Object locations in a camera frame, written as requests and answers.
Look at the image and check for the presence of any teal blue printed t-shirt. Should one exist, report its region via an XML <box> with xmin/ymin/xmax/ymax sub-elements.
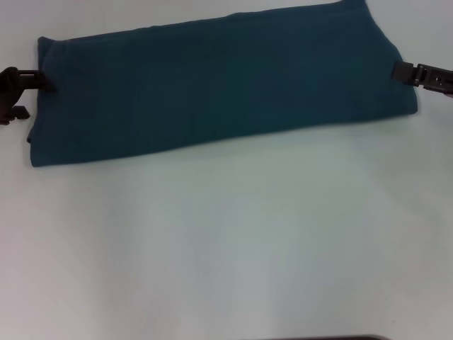
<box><xmin>26</xmin><ymin>0</ymin><xmax>420</xmax><ymax>168</ymax></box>

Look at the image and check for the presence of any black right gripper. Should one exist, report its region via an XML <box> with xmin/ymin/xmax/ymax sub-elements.
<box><xmin>391</xmin><ymin>60</ymin><xmax>453</xmax><ymax>96</ymax></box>

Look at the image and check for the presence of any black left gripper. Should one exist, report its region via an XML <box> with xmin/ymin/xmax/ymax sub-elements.
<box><xmin>0</xmin><ymin>66</ymin><xmax>58</xmax><ymax>127</ymax></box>

